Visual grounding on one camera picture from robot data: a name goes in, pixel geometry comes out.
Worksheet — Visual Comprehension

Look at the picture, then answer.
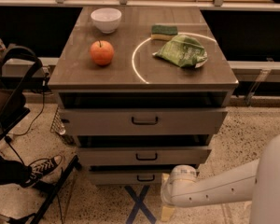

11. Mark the blue tape cross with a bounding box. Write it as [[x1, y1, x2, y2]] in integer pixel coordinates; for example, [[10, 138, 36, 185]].
[[125, 185, 157, 224]]

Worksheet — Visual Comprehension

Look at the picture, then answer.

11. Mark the grey bottom drawer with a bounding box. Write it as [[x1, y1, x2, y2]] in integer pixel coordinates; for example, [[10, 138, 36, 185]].
[[90, 169, 171, 185]]

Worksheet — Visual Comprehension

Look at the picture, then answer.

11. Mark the black cable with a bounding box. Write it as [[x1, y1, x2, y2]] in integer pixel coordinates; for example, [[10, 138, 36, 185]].
[[3, 75, 48, 142]]

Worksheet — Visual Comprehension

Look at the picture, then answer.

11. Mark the grey drawer cabinet wooden top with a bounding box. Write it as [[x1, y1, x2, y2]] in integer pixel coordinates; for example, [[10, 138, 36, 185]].
[[49, 7, 238, 175]]

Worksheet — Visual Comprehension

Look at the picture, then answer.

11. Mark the orange apple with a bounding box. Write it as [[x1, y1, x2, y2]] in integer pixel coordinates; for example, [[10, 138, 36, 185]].
[[90, 40, 114, 66]]

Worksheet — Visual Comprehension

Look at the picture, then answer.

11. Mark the green chip bag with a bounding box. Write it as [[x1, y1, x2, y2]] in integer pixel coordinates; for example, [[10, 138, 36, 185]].
[[153, 35, 208, 68]]

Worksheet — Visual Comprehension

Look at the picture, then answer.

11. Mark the grey middle drawer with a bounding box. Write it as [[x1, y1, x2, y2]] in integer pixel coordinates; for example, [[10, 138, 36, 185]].
[[77, 147, 211, 166]]

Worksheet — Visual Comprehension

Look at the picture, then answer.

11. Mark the white bowl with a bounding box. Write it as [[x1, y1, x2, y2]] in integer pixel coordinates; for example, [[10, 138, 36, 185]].
[[91, 7, 122, 34]]

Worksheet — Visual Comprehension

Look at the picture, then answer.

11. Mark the black white sneaker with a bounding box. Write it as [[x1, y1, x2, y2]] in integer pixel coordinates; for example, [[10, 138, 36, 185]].
[[21, 155, 63, 188]]

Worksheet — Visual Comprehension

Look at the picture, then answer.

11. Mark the grey top drawer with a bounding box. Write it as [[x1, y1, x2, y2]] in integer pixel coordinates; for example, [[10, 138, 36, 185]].
[[60, 108, 227, 136]]

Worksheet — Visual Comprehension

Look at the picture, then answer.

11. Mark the grey drawer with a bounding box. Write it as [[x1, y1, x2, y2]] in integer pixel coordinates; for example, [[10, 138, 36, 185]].
[[90, 169, 171, 185], [60, 108, 227, 136], [77, 147, 211, 166]]

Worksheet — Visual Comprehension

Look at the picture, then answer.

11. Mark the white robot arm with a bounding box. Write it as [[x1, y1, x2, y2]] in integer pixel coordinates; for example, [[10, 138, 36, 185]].
[[161, 134, 280, 224]]

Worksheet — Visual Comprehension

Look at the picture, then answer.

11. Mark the green yellow sponge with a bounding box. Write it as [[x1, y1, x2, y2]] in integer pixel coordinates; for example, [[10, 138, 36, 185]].
[[150, 24, 178, 41]]

